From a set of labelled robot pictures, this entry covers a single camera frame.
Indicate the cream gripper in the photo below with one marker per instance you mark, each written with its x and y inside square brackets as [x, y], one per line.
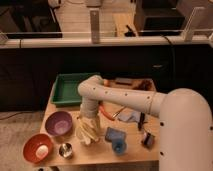
[90, 127]

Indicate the peeled yellow banana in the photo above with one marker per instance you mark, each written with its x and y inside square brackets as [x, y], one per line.
[81, 136]

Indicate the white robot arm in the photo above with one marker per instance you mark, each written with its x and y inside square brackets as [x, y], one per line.
[185, 118]

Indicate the purple bowl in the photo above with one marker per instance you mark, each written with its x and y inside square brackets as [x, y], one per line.
[58, 123]

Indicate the orange bowl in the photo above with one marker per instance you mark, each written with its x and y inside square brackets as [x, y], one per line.
[31, 146]

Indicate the blue plastic toy mug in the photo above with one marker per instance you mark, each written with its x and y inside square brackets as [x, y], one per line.
[117, 140]

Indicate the light blue cloth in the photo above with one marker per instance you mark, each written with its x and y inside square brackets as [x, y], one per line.
[133, 116]

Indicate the wooden table board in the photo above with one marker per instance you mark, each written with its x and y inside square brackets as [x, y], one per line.
[101, 152]

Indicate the small steel cup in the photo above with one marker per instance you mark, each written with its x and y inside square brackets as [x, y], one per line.
[65, 150]

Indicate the green plastic tray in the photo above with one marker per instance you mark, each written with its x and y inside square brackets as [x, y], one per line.
[65, 89]

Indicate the orange round fruit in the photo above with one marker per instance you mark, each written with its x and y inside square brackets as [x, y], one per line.
[106, 82]

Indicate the dark grey sponge block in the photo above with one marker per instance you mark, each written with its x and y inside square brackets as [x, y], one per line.
[124, 81]

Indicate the black marker pen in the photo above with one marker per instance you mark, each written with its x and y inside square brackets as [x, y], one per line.
[141, 121]

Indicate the small dark packaged item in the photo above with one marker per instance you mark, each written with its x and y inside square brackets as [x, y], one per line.
[148, 140]

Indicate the white egg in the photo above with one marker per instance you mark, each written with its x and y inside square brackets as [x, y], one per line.
[42, 151]

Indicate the black handheld device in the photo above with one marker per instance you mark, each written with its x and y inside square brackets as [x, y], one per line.
[130, 32]

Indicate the black box on desk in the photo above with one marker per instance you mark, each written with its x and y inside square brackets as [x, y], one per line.
[157, 17]

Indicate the white horizontal rail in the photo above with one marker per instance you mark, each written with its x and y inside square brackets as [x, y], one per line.
[104, 41]

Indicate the grey upright post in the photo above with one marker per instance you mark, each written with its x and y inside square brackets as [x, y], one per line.
[95, 27]

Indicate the white angled bracket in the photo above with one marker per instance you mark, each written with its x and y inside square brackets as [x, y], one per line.
[190, 30]

